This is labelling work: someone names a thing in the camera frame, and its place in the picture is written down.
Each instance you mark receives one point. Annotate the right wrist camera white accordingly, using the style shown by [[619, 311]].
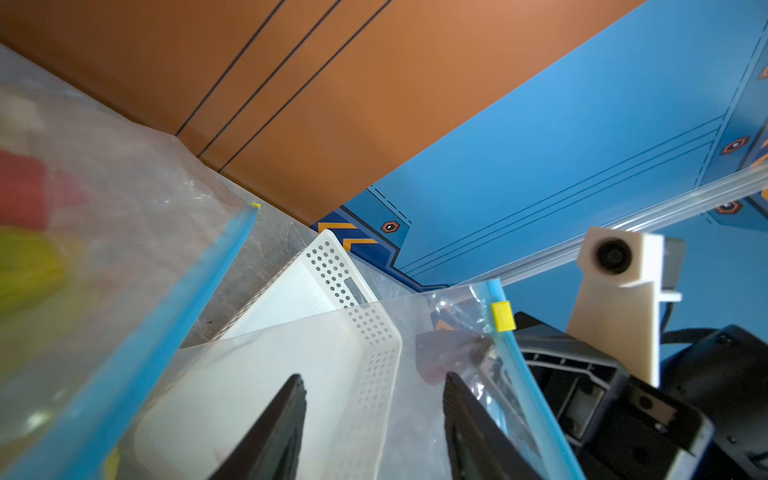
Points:
[[627, 278]]

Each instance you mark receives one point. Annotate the white perforated plastic basket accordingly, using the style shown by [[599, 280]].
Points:
[[318, 319]]

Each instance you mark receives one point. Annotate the clear zip-top bag blue zipper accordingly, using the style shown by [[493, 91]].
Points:
[[114, 237]]

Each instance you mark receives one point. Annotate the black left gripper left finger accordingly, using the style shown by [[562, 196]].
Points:
[[271, 447]]

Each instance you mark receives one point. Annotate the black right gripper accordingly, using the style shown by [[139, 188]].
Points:
[[707, 419]]

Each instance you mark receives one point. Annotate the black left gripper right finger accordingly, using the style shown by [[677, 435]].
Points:
[[477, 448]]

